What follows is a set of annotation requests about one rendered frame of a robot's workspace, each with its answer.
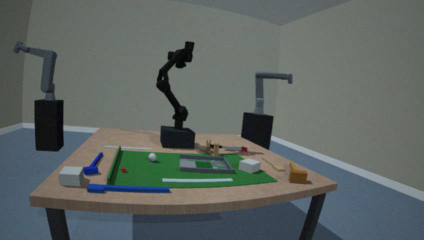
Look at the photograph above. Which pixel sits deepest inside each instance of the white golf ball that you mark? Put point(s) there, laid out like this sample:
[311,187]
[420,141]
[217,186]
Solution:
[152,157]

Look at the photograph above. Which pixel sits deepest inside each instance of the green putting mat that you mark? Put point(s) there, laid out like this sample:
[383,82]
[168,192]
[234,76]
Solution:
[142,172]

